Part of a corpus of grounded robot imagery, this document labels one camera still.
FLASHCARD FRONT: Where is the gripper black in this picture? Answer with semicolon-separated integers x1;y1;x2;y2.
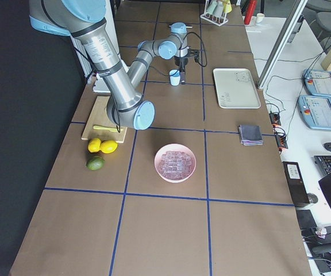
174;56;188;85

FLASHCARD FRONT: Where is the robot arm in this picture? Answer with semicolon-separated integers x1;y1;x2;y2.
29;1;187;130

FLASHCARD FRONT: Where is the light blue plastic cup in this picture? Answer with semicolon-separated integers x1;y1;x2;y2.
169;69;180;86

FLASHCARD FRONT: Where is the white cup rack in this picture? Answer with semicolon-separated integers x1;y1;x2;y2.
200;0;229;26

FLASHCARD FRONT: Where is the green cup on rack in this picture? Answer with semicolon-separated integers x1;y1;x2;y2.
205;0;218;14

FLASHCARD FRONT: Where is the white cup on rack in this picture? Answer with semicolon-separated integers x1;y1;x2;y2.
213;2;224;18

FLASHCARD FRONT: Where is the yellow cup on rack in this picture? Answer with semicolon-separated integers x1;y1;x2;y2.
222;0;232;14

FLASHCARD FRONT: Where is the clear ice cubes pile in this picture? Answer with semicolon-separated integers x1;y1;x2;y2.
156;151;194;181

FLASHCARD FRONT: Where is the white small cup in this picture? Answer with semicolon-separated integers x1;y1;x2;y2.
255;13;265;24

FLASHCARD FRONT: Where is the cream bear tray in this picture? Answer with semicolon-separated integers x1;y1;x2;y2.
213;68;261;109

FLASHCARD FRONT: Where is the yellow plastic knife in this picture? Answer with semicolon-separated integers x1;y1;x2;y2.
93;125;124;133

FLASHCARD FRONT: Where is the pink bowl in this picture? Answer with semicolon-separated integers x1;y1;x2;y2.
154;144;197;183

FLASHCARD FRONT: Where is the wooden cutting board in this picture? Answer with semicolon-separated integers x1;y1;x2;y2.
81;96;127;144

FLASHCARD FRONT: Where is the red bottle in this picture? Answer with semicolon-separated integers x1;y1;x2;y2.
244;0;257;25

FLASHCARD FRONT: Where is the yellow lemon lower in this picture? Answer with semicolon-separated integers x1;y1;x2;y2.
99;140;118;154

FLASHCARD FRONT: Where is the yellow lemon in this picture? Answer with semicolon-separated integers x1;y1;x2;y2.
99;140;118;154
87;138;102;153

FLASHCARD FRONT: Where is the yellow lemon upper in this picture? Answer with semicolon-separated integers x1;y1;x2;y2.
87;138;102;153

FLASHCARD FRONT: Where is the green avocado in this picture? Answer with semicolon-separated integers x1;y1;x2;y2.
86;155;105;171

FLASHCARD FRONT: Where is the teach pendant far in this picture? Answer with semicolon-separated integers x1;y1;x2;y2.
303;69;331;98

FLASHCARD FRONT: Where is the teach pendant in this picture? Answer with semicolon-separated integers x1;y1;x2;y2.
298;95;331;131
303;69;331;98

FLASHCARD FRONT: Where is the teach pendant near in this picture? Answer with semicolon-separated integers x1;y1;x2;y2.
298;95;331;131

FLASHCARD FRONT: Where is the black box device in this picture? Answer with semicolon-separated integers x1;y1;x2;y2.
282;162;310;208

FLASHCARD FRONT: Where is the black keyboard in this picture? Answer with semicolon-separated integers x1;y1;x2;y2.
314;155;331;176

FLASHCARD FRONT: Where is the camera cable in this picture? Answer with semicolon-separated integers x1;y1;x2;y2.
149;31;208;78

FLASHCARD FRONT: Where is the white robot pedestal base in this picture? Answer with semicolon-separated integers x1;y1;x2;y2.
84;0;137;94

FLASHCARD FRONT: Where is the aluminium frame post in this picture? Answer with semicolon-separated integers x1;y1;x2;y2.
257;0;308;89

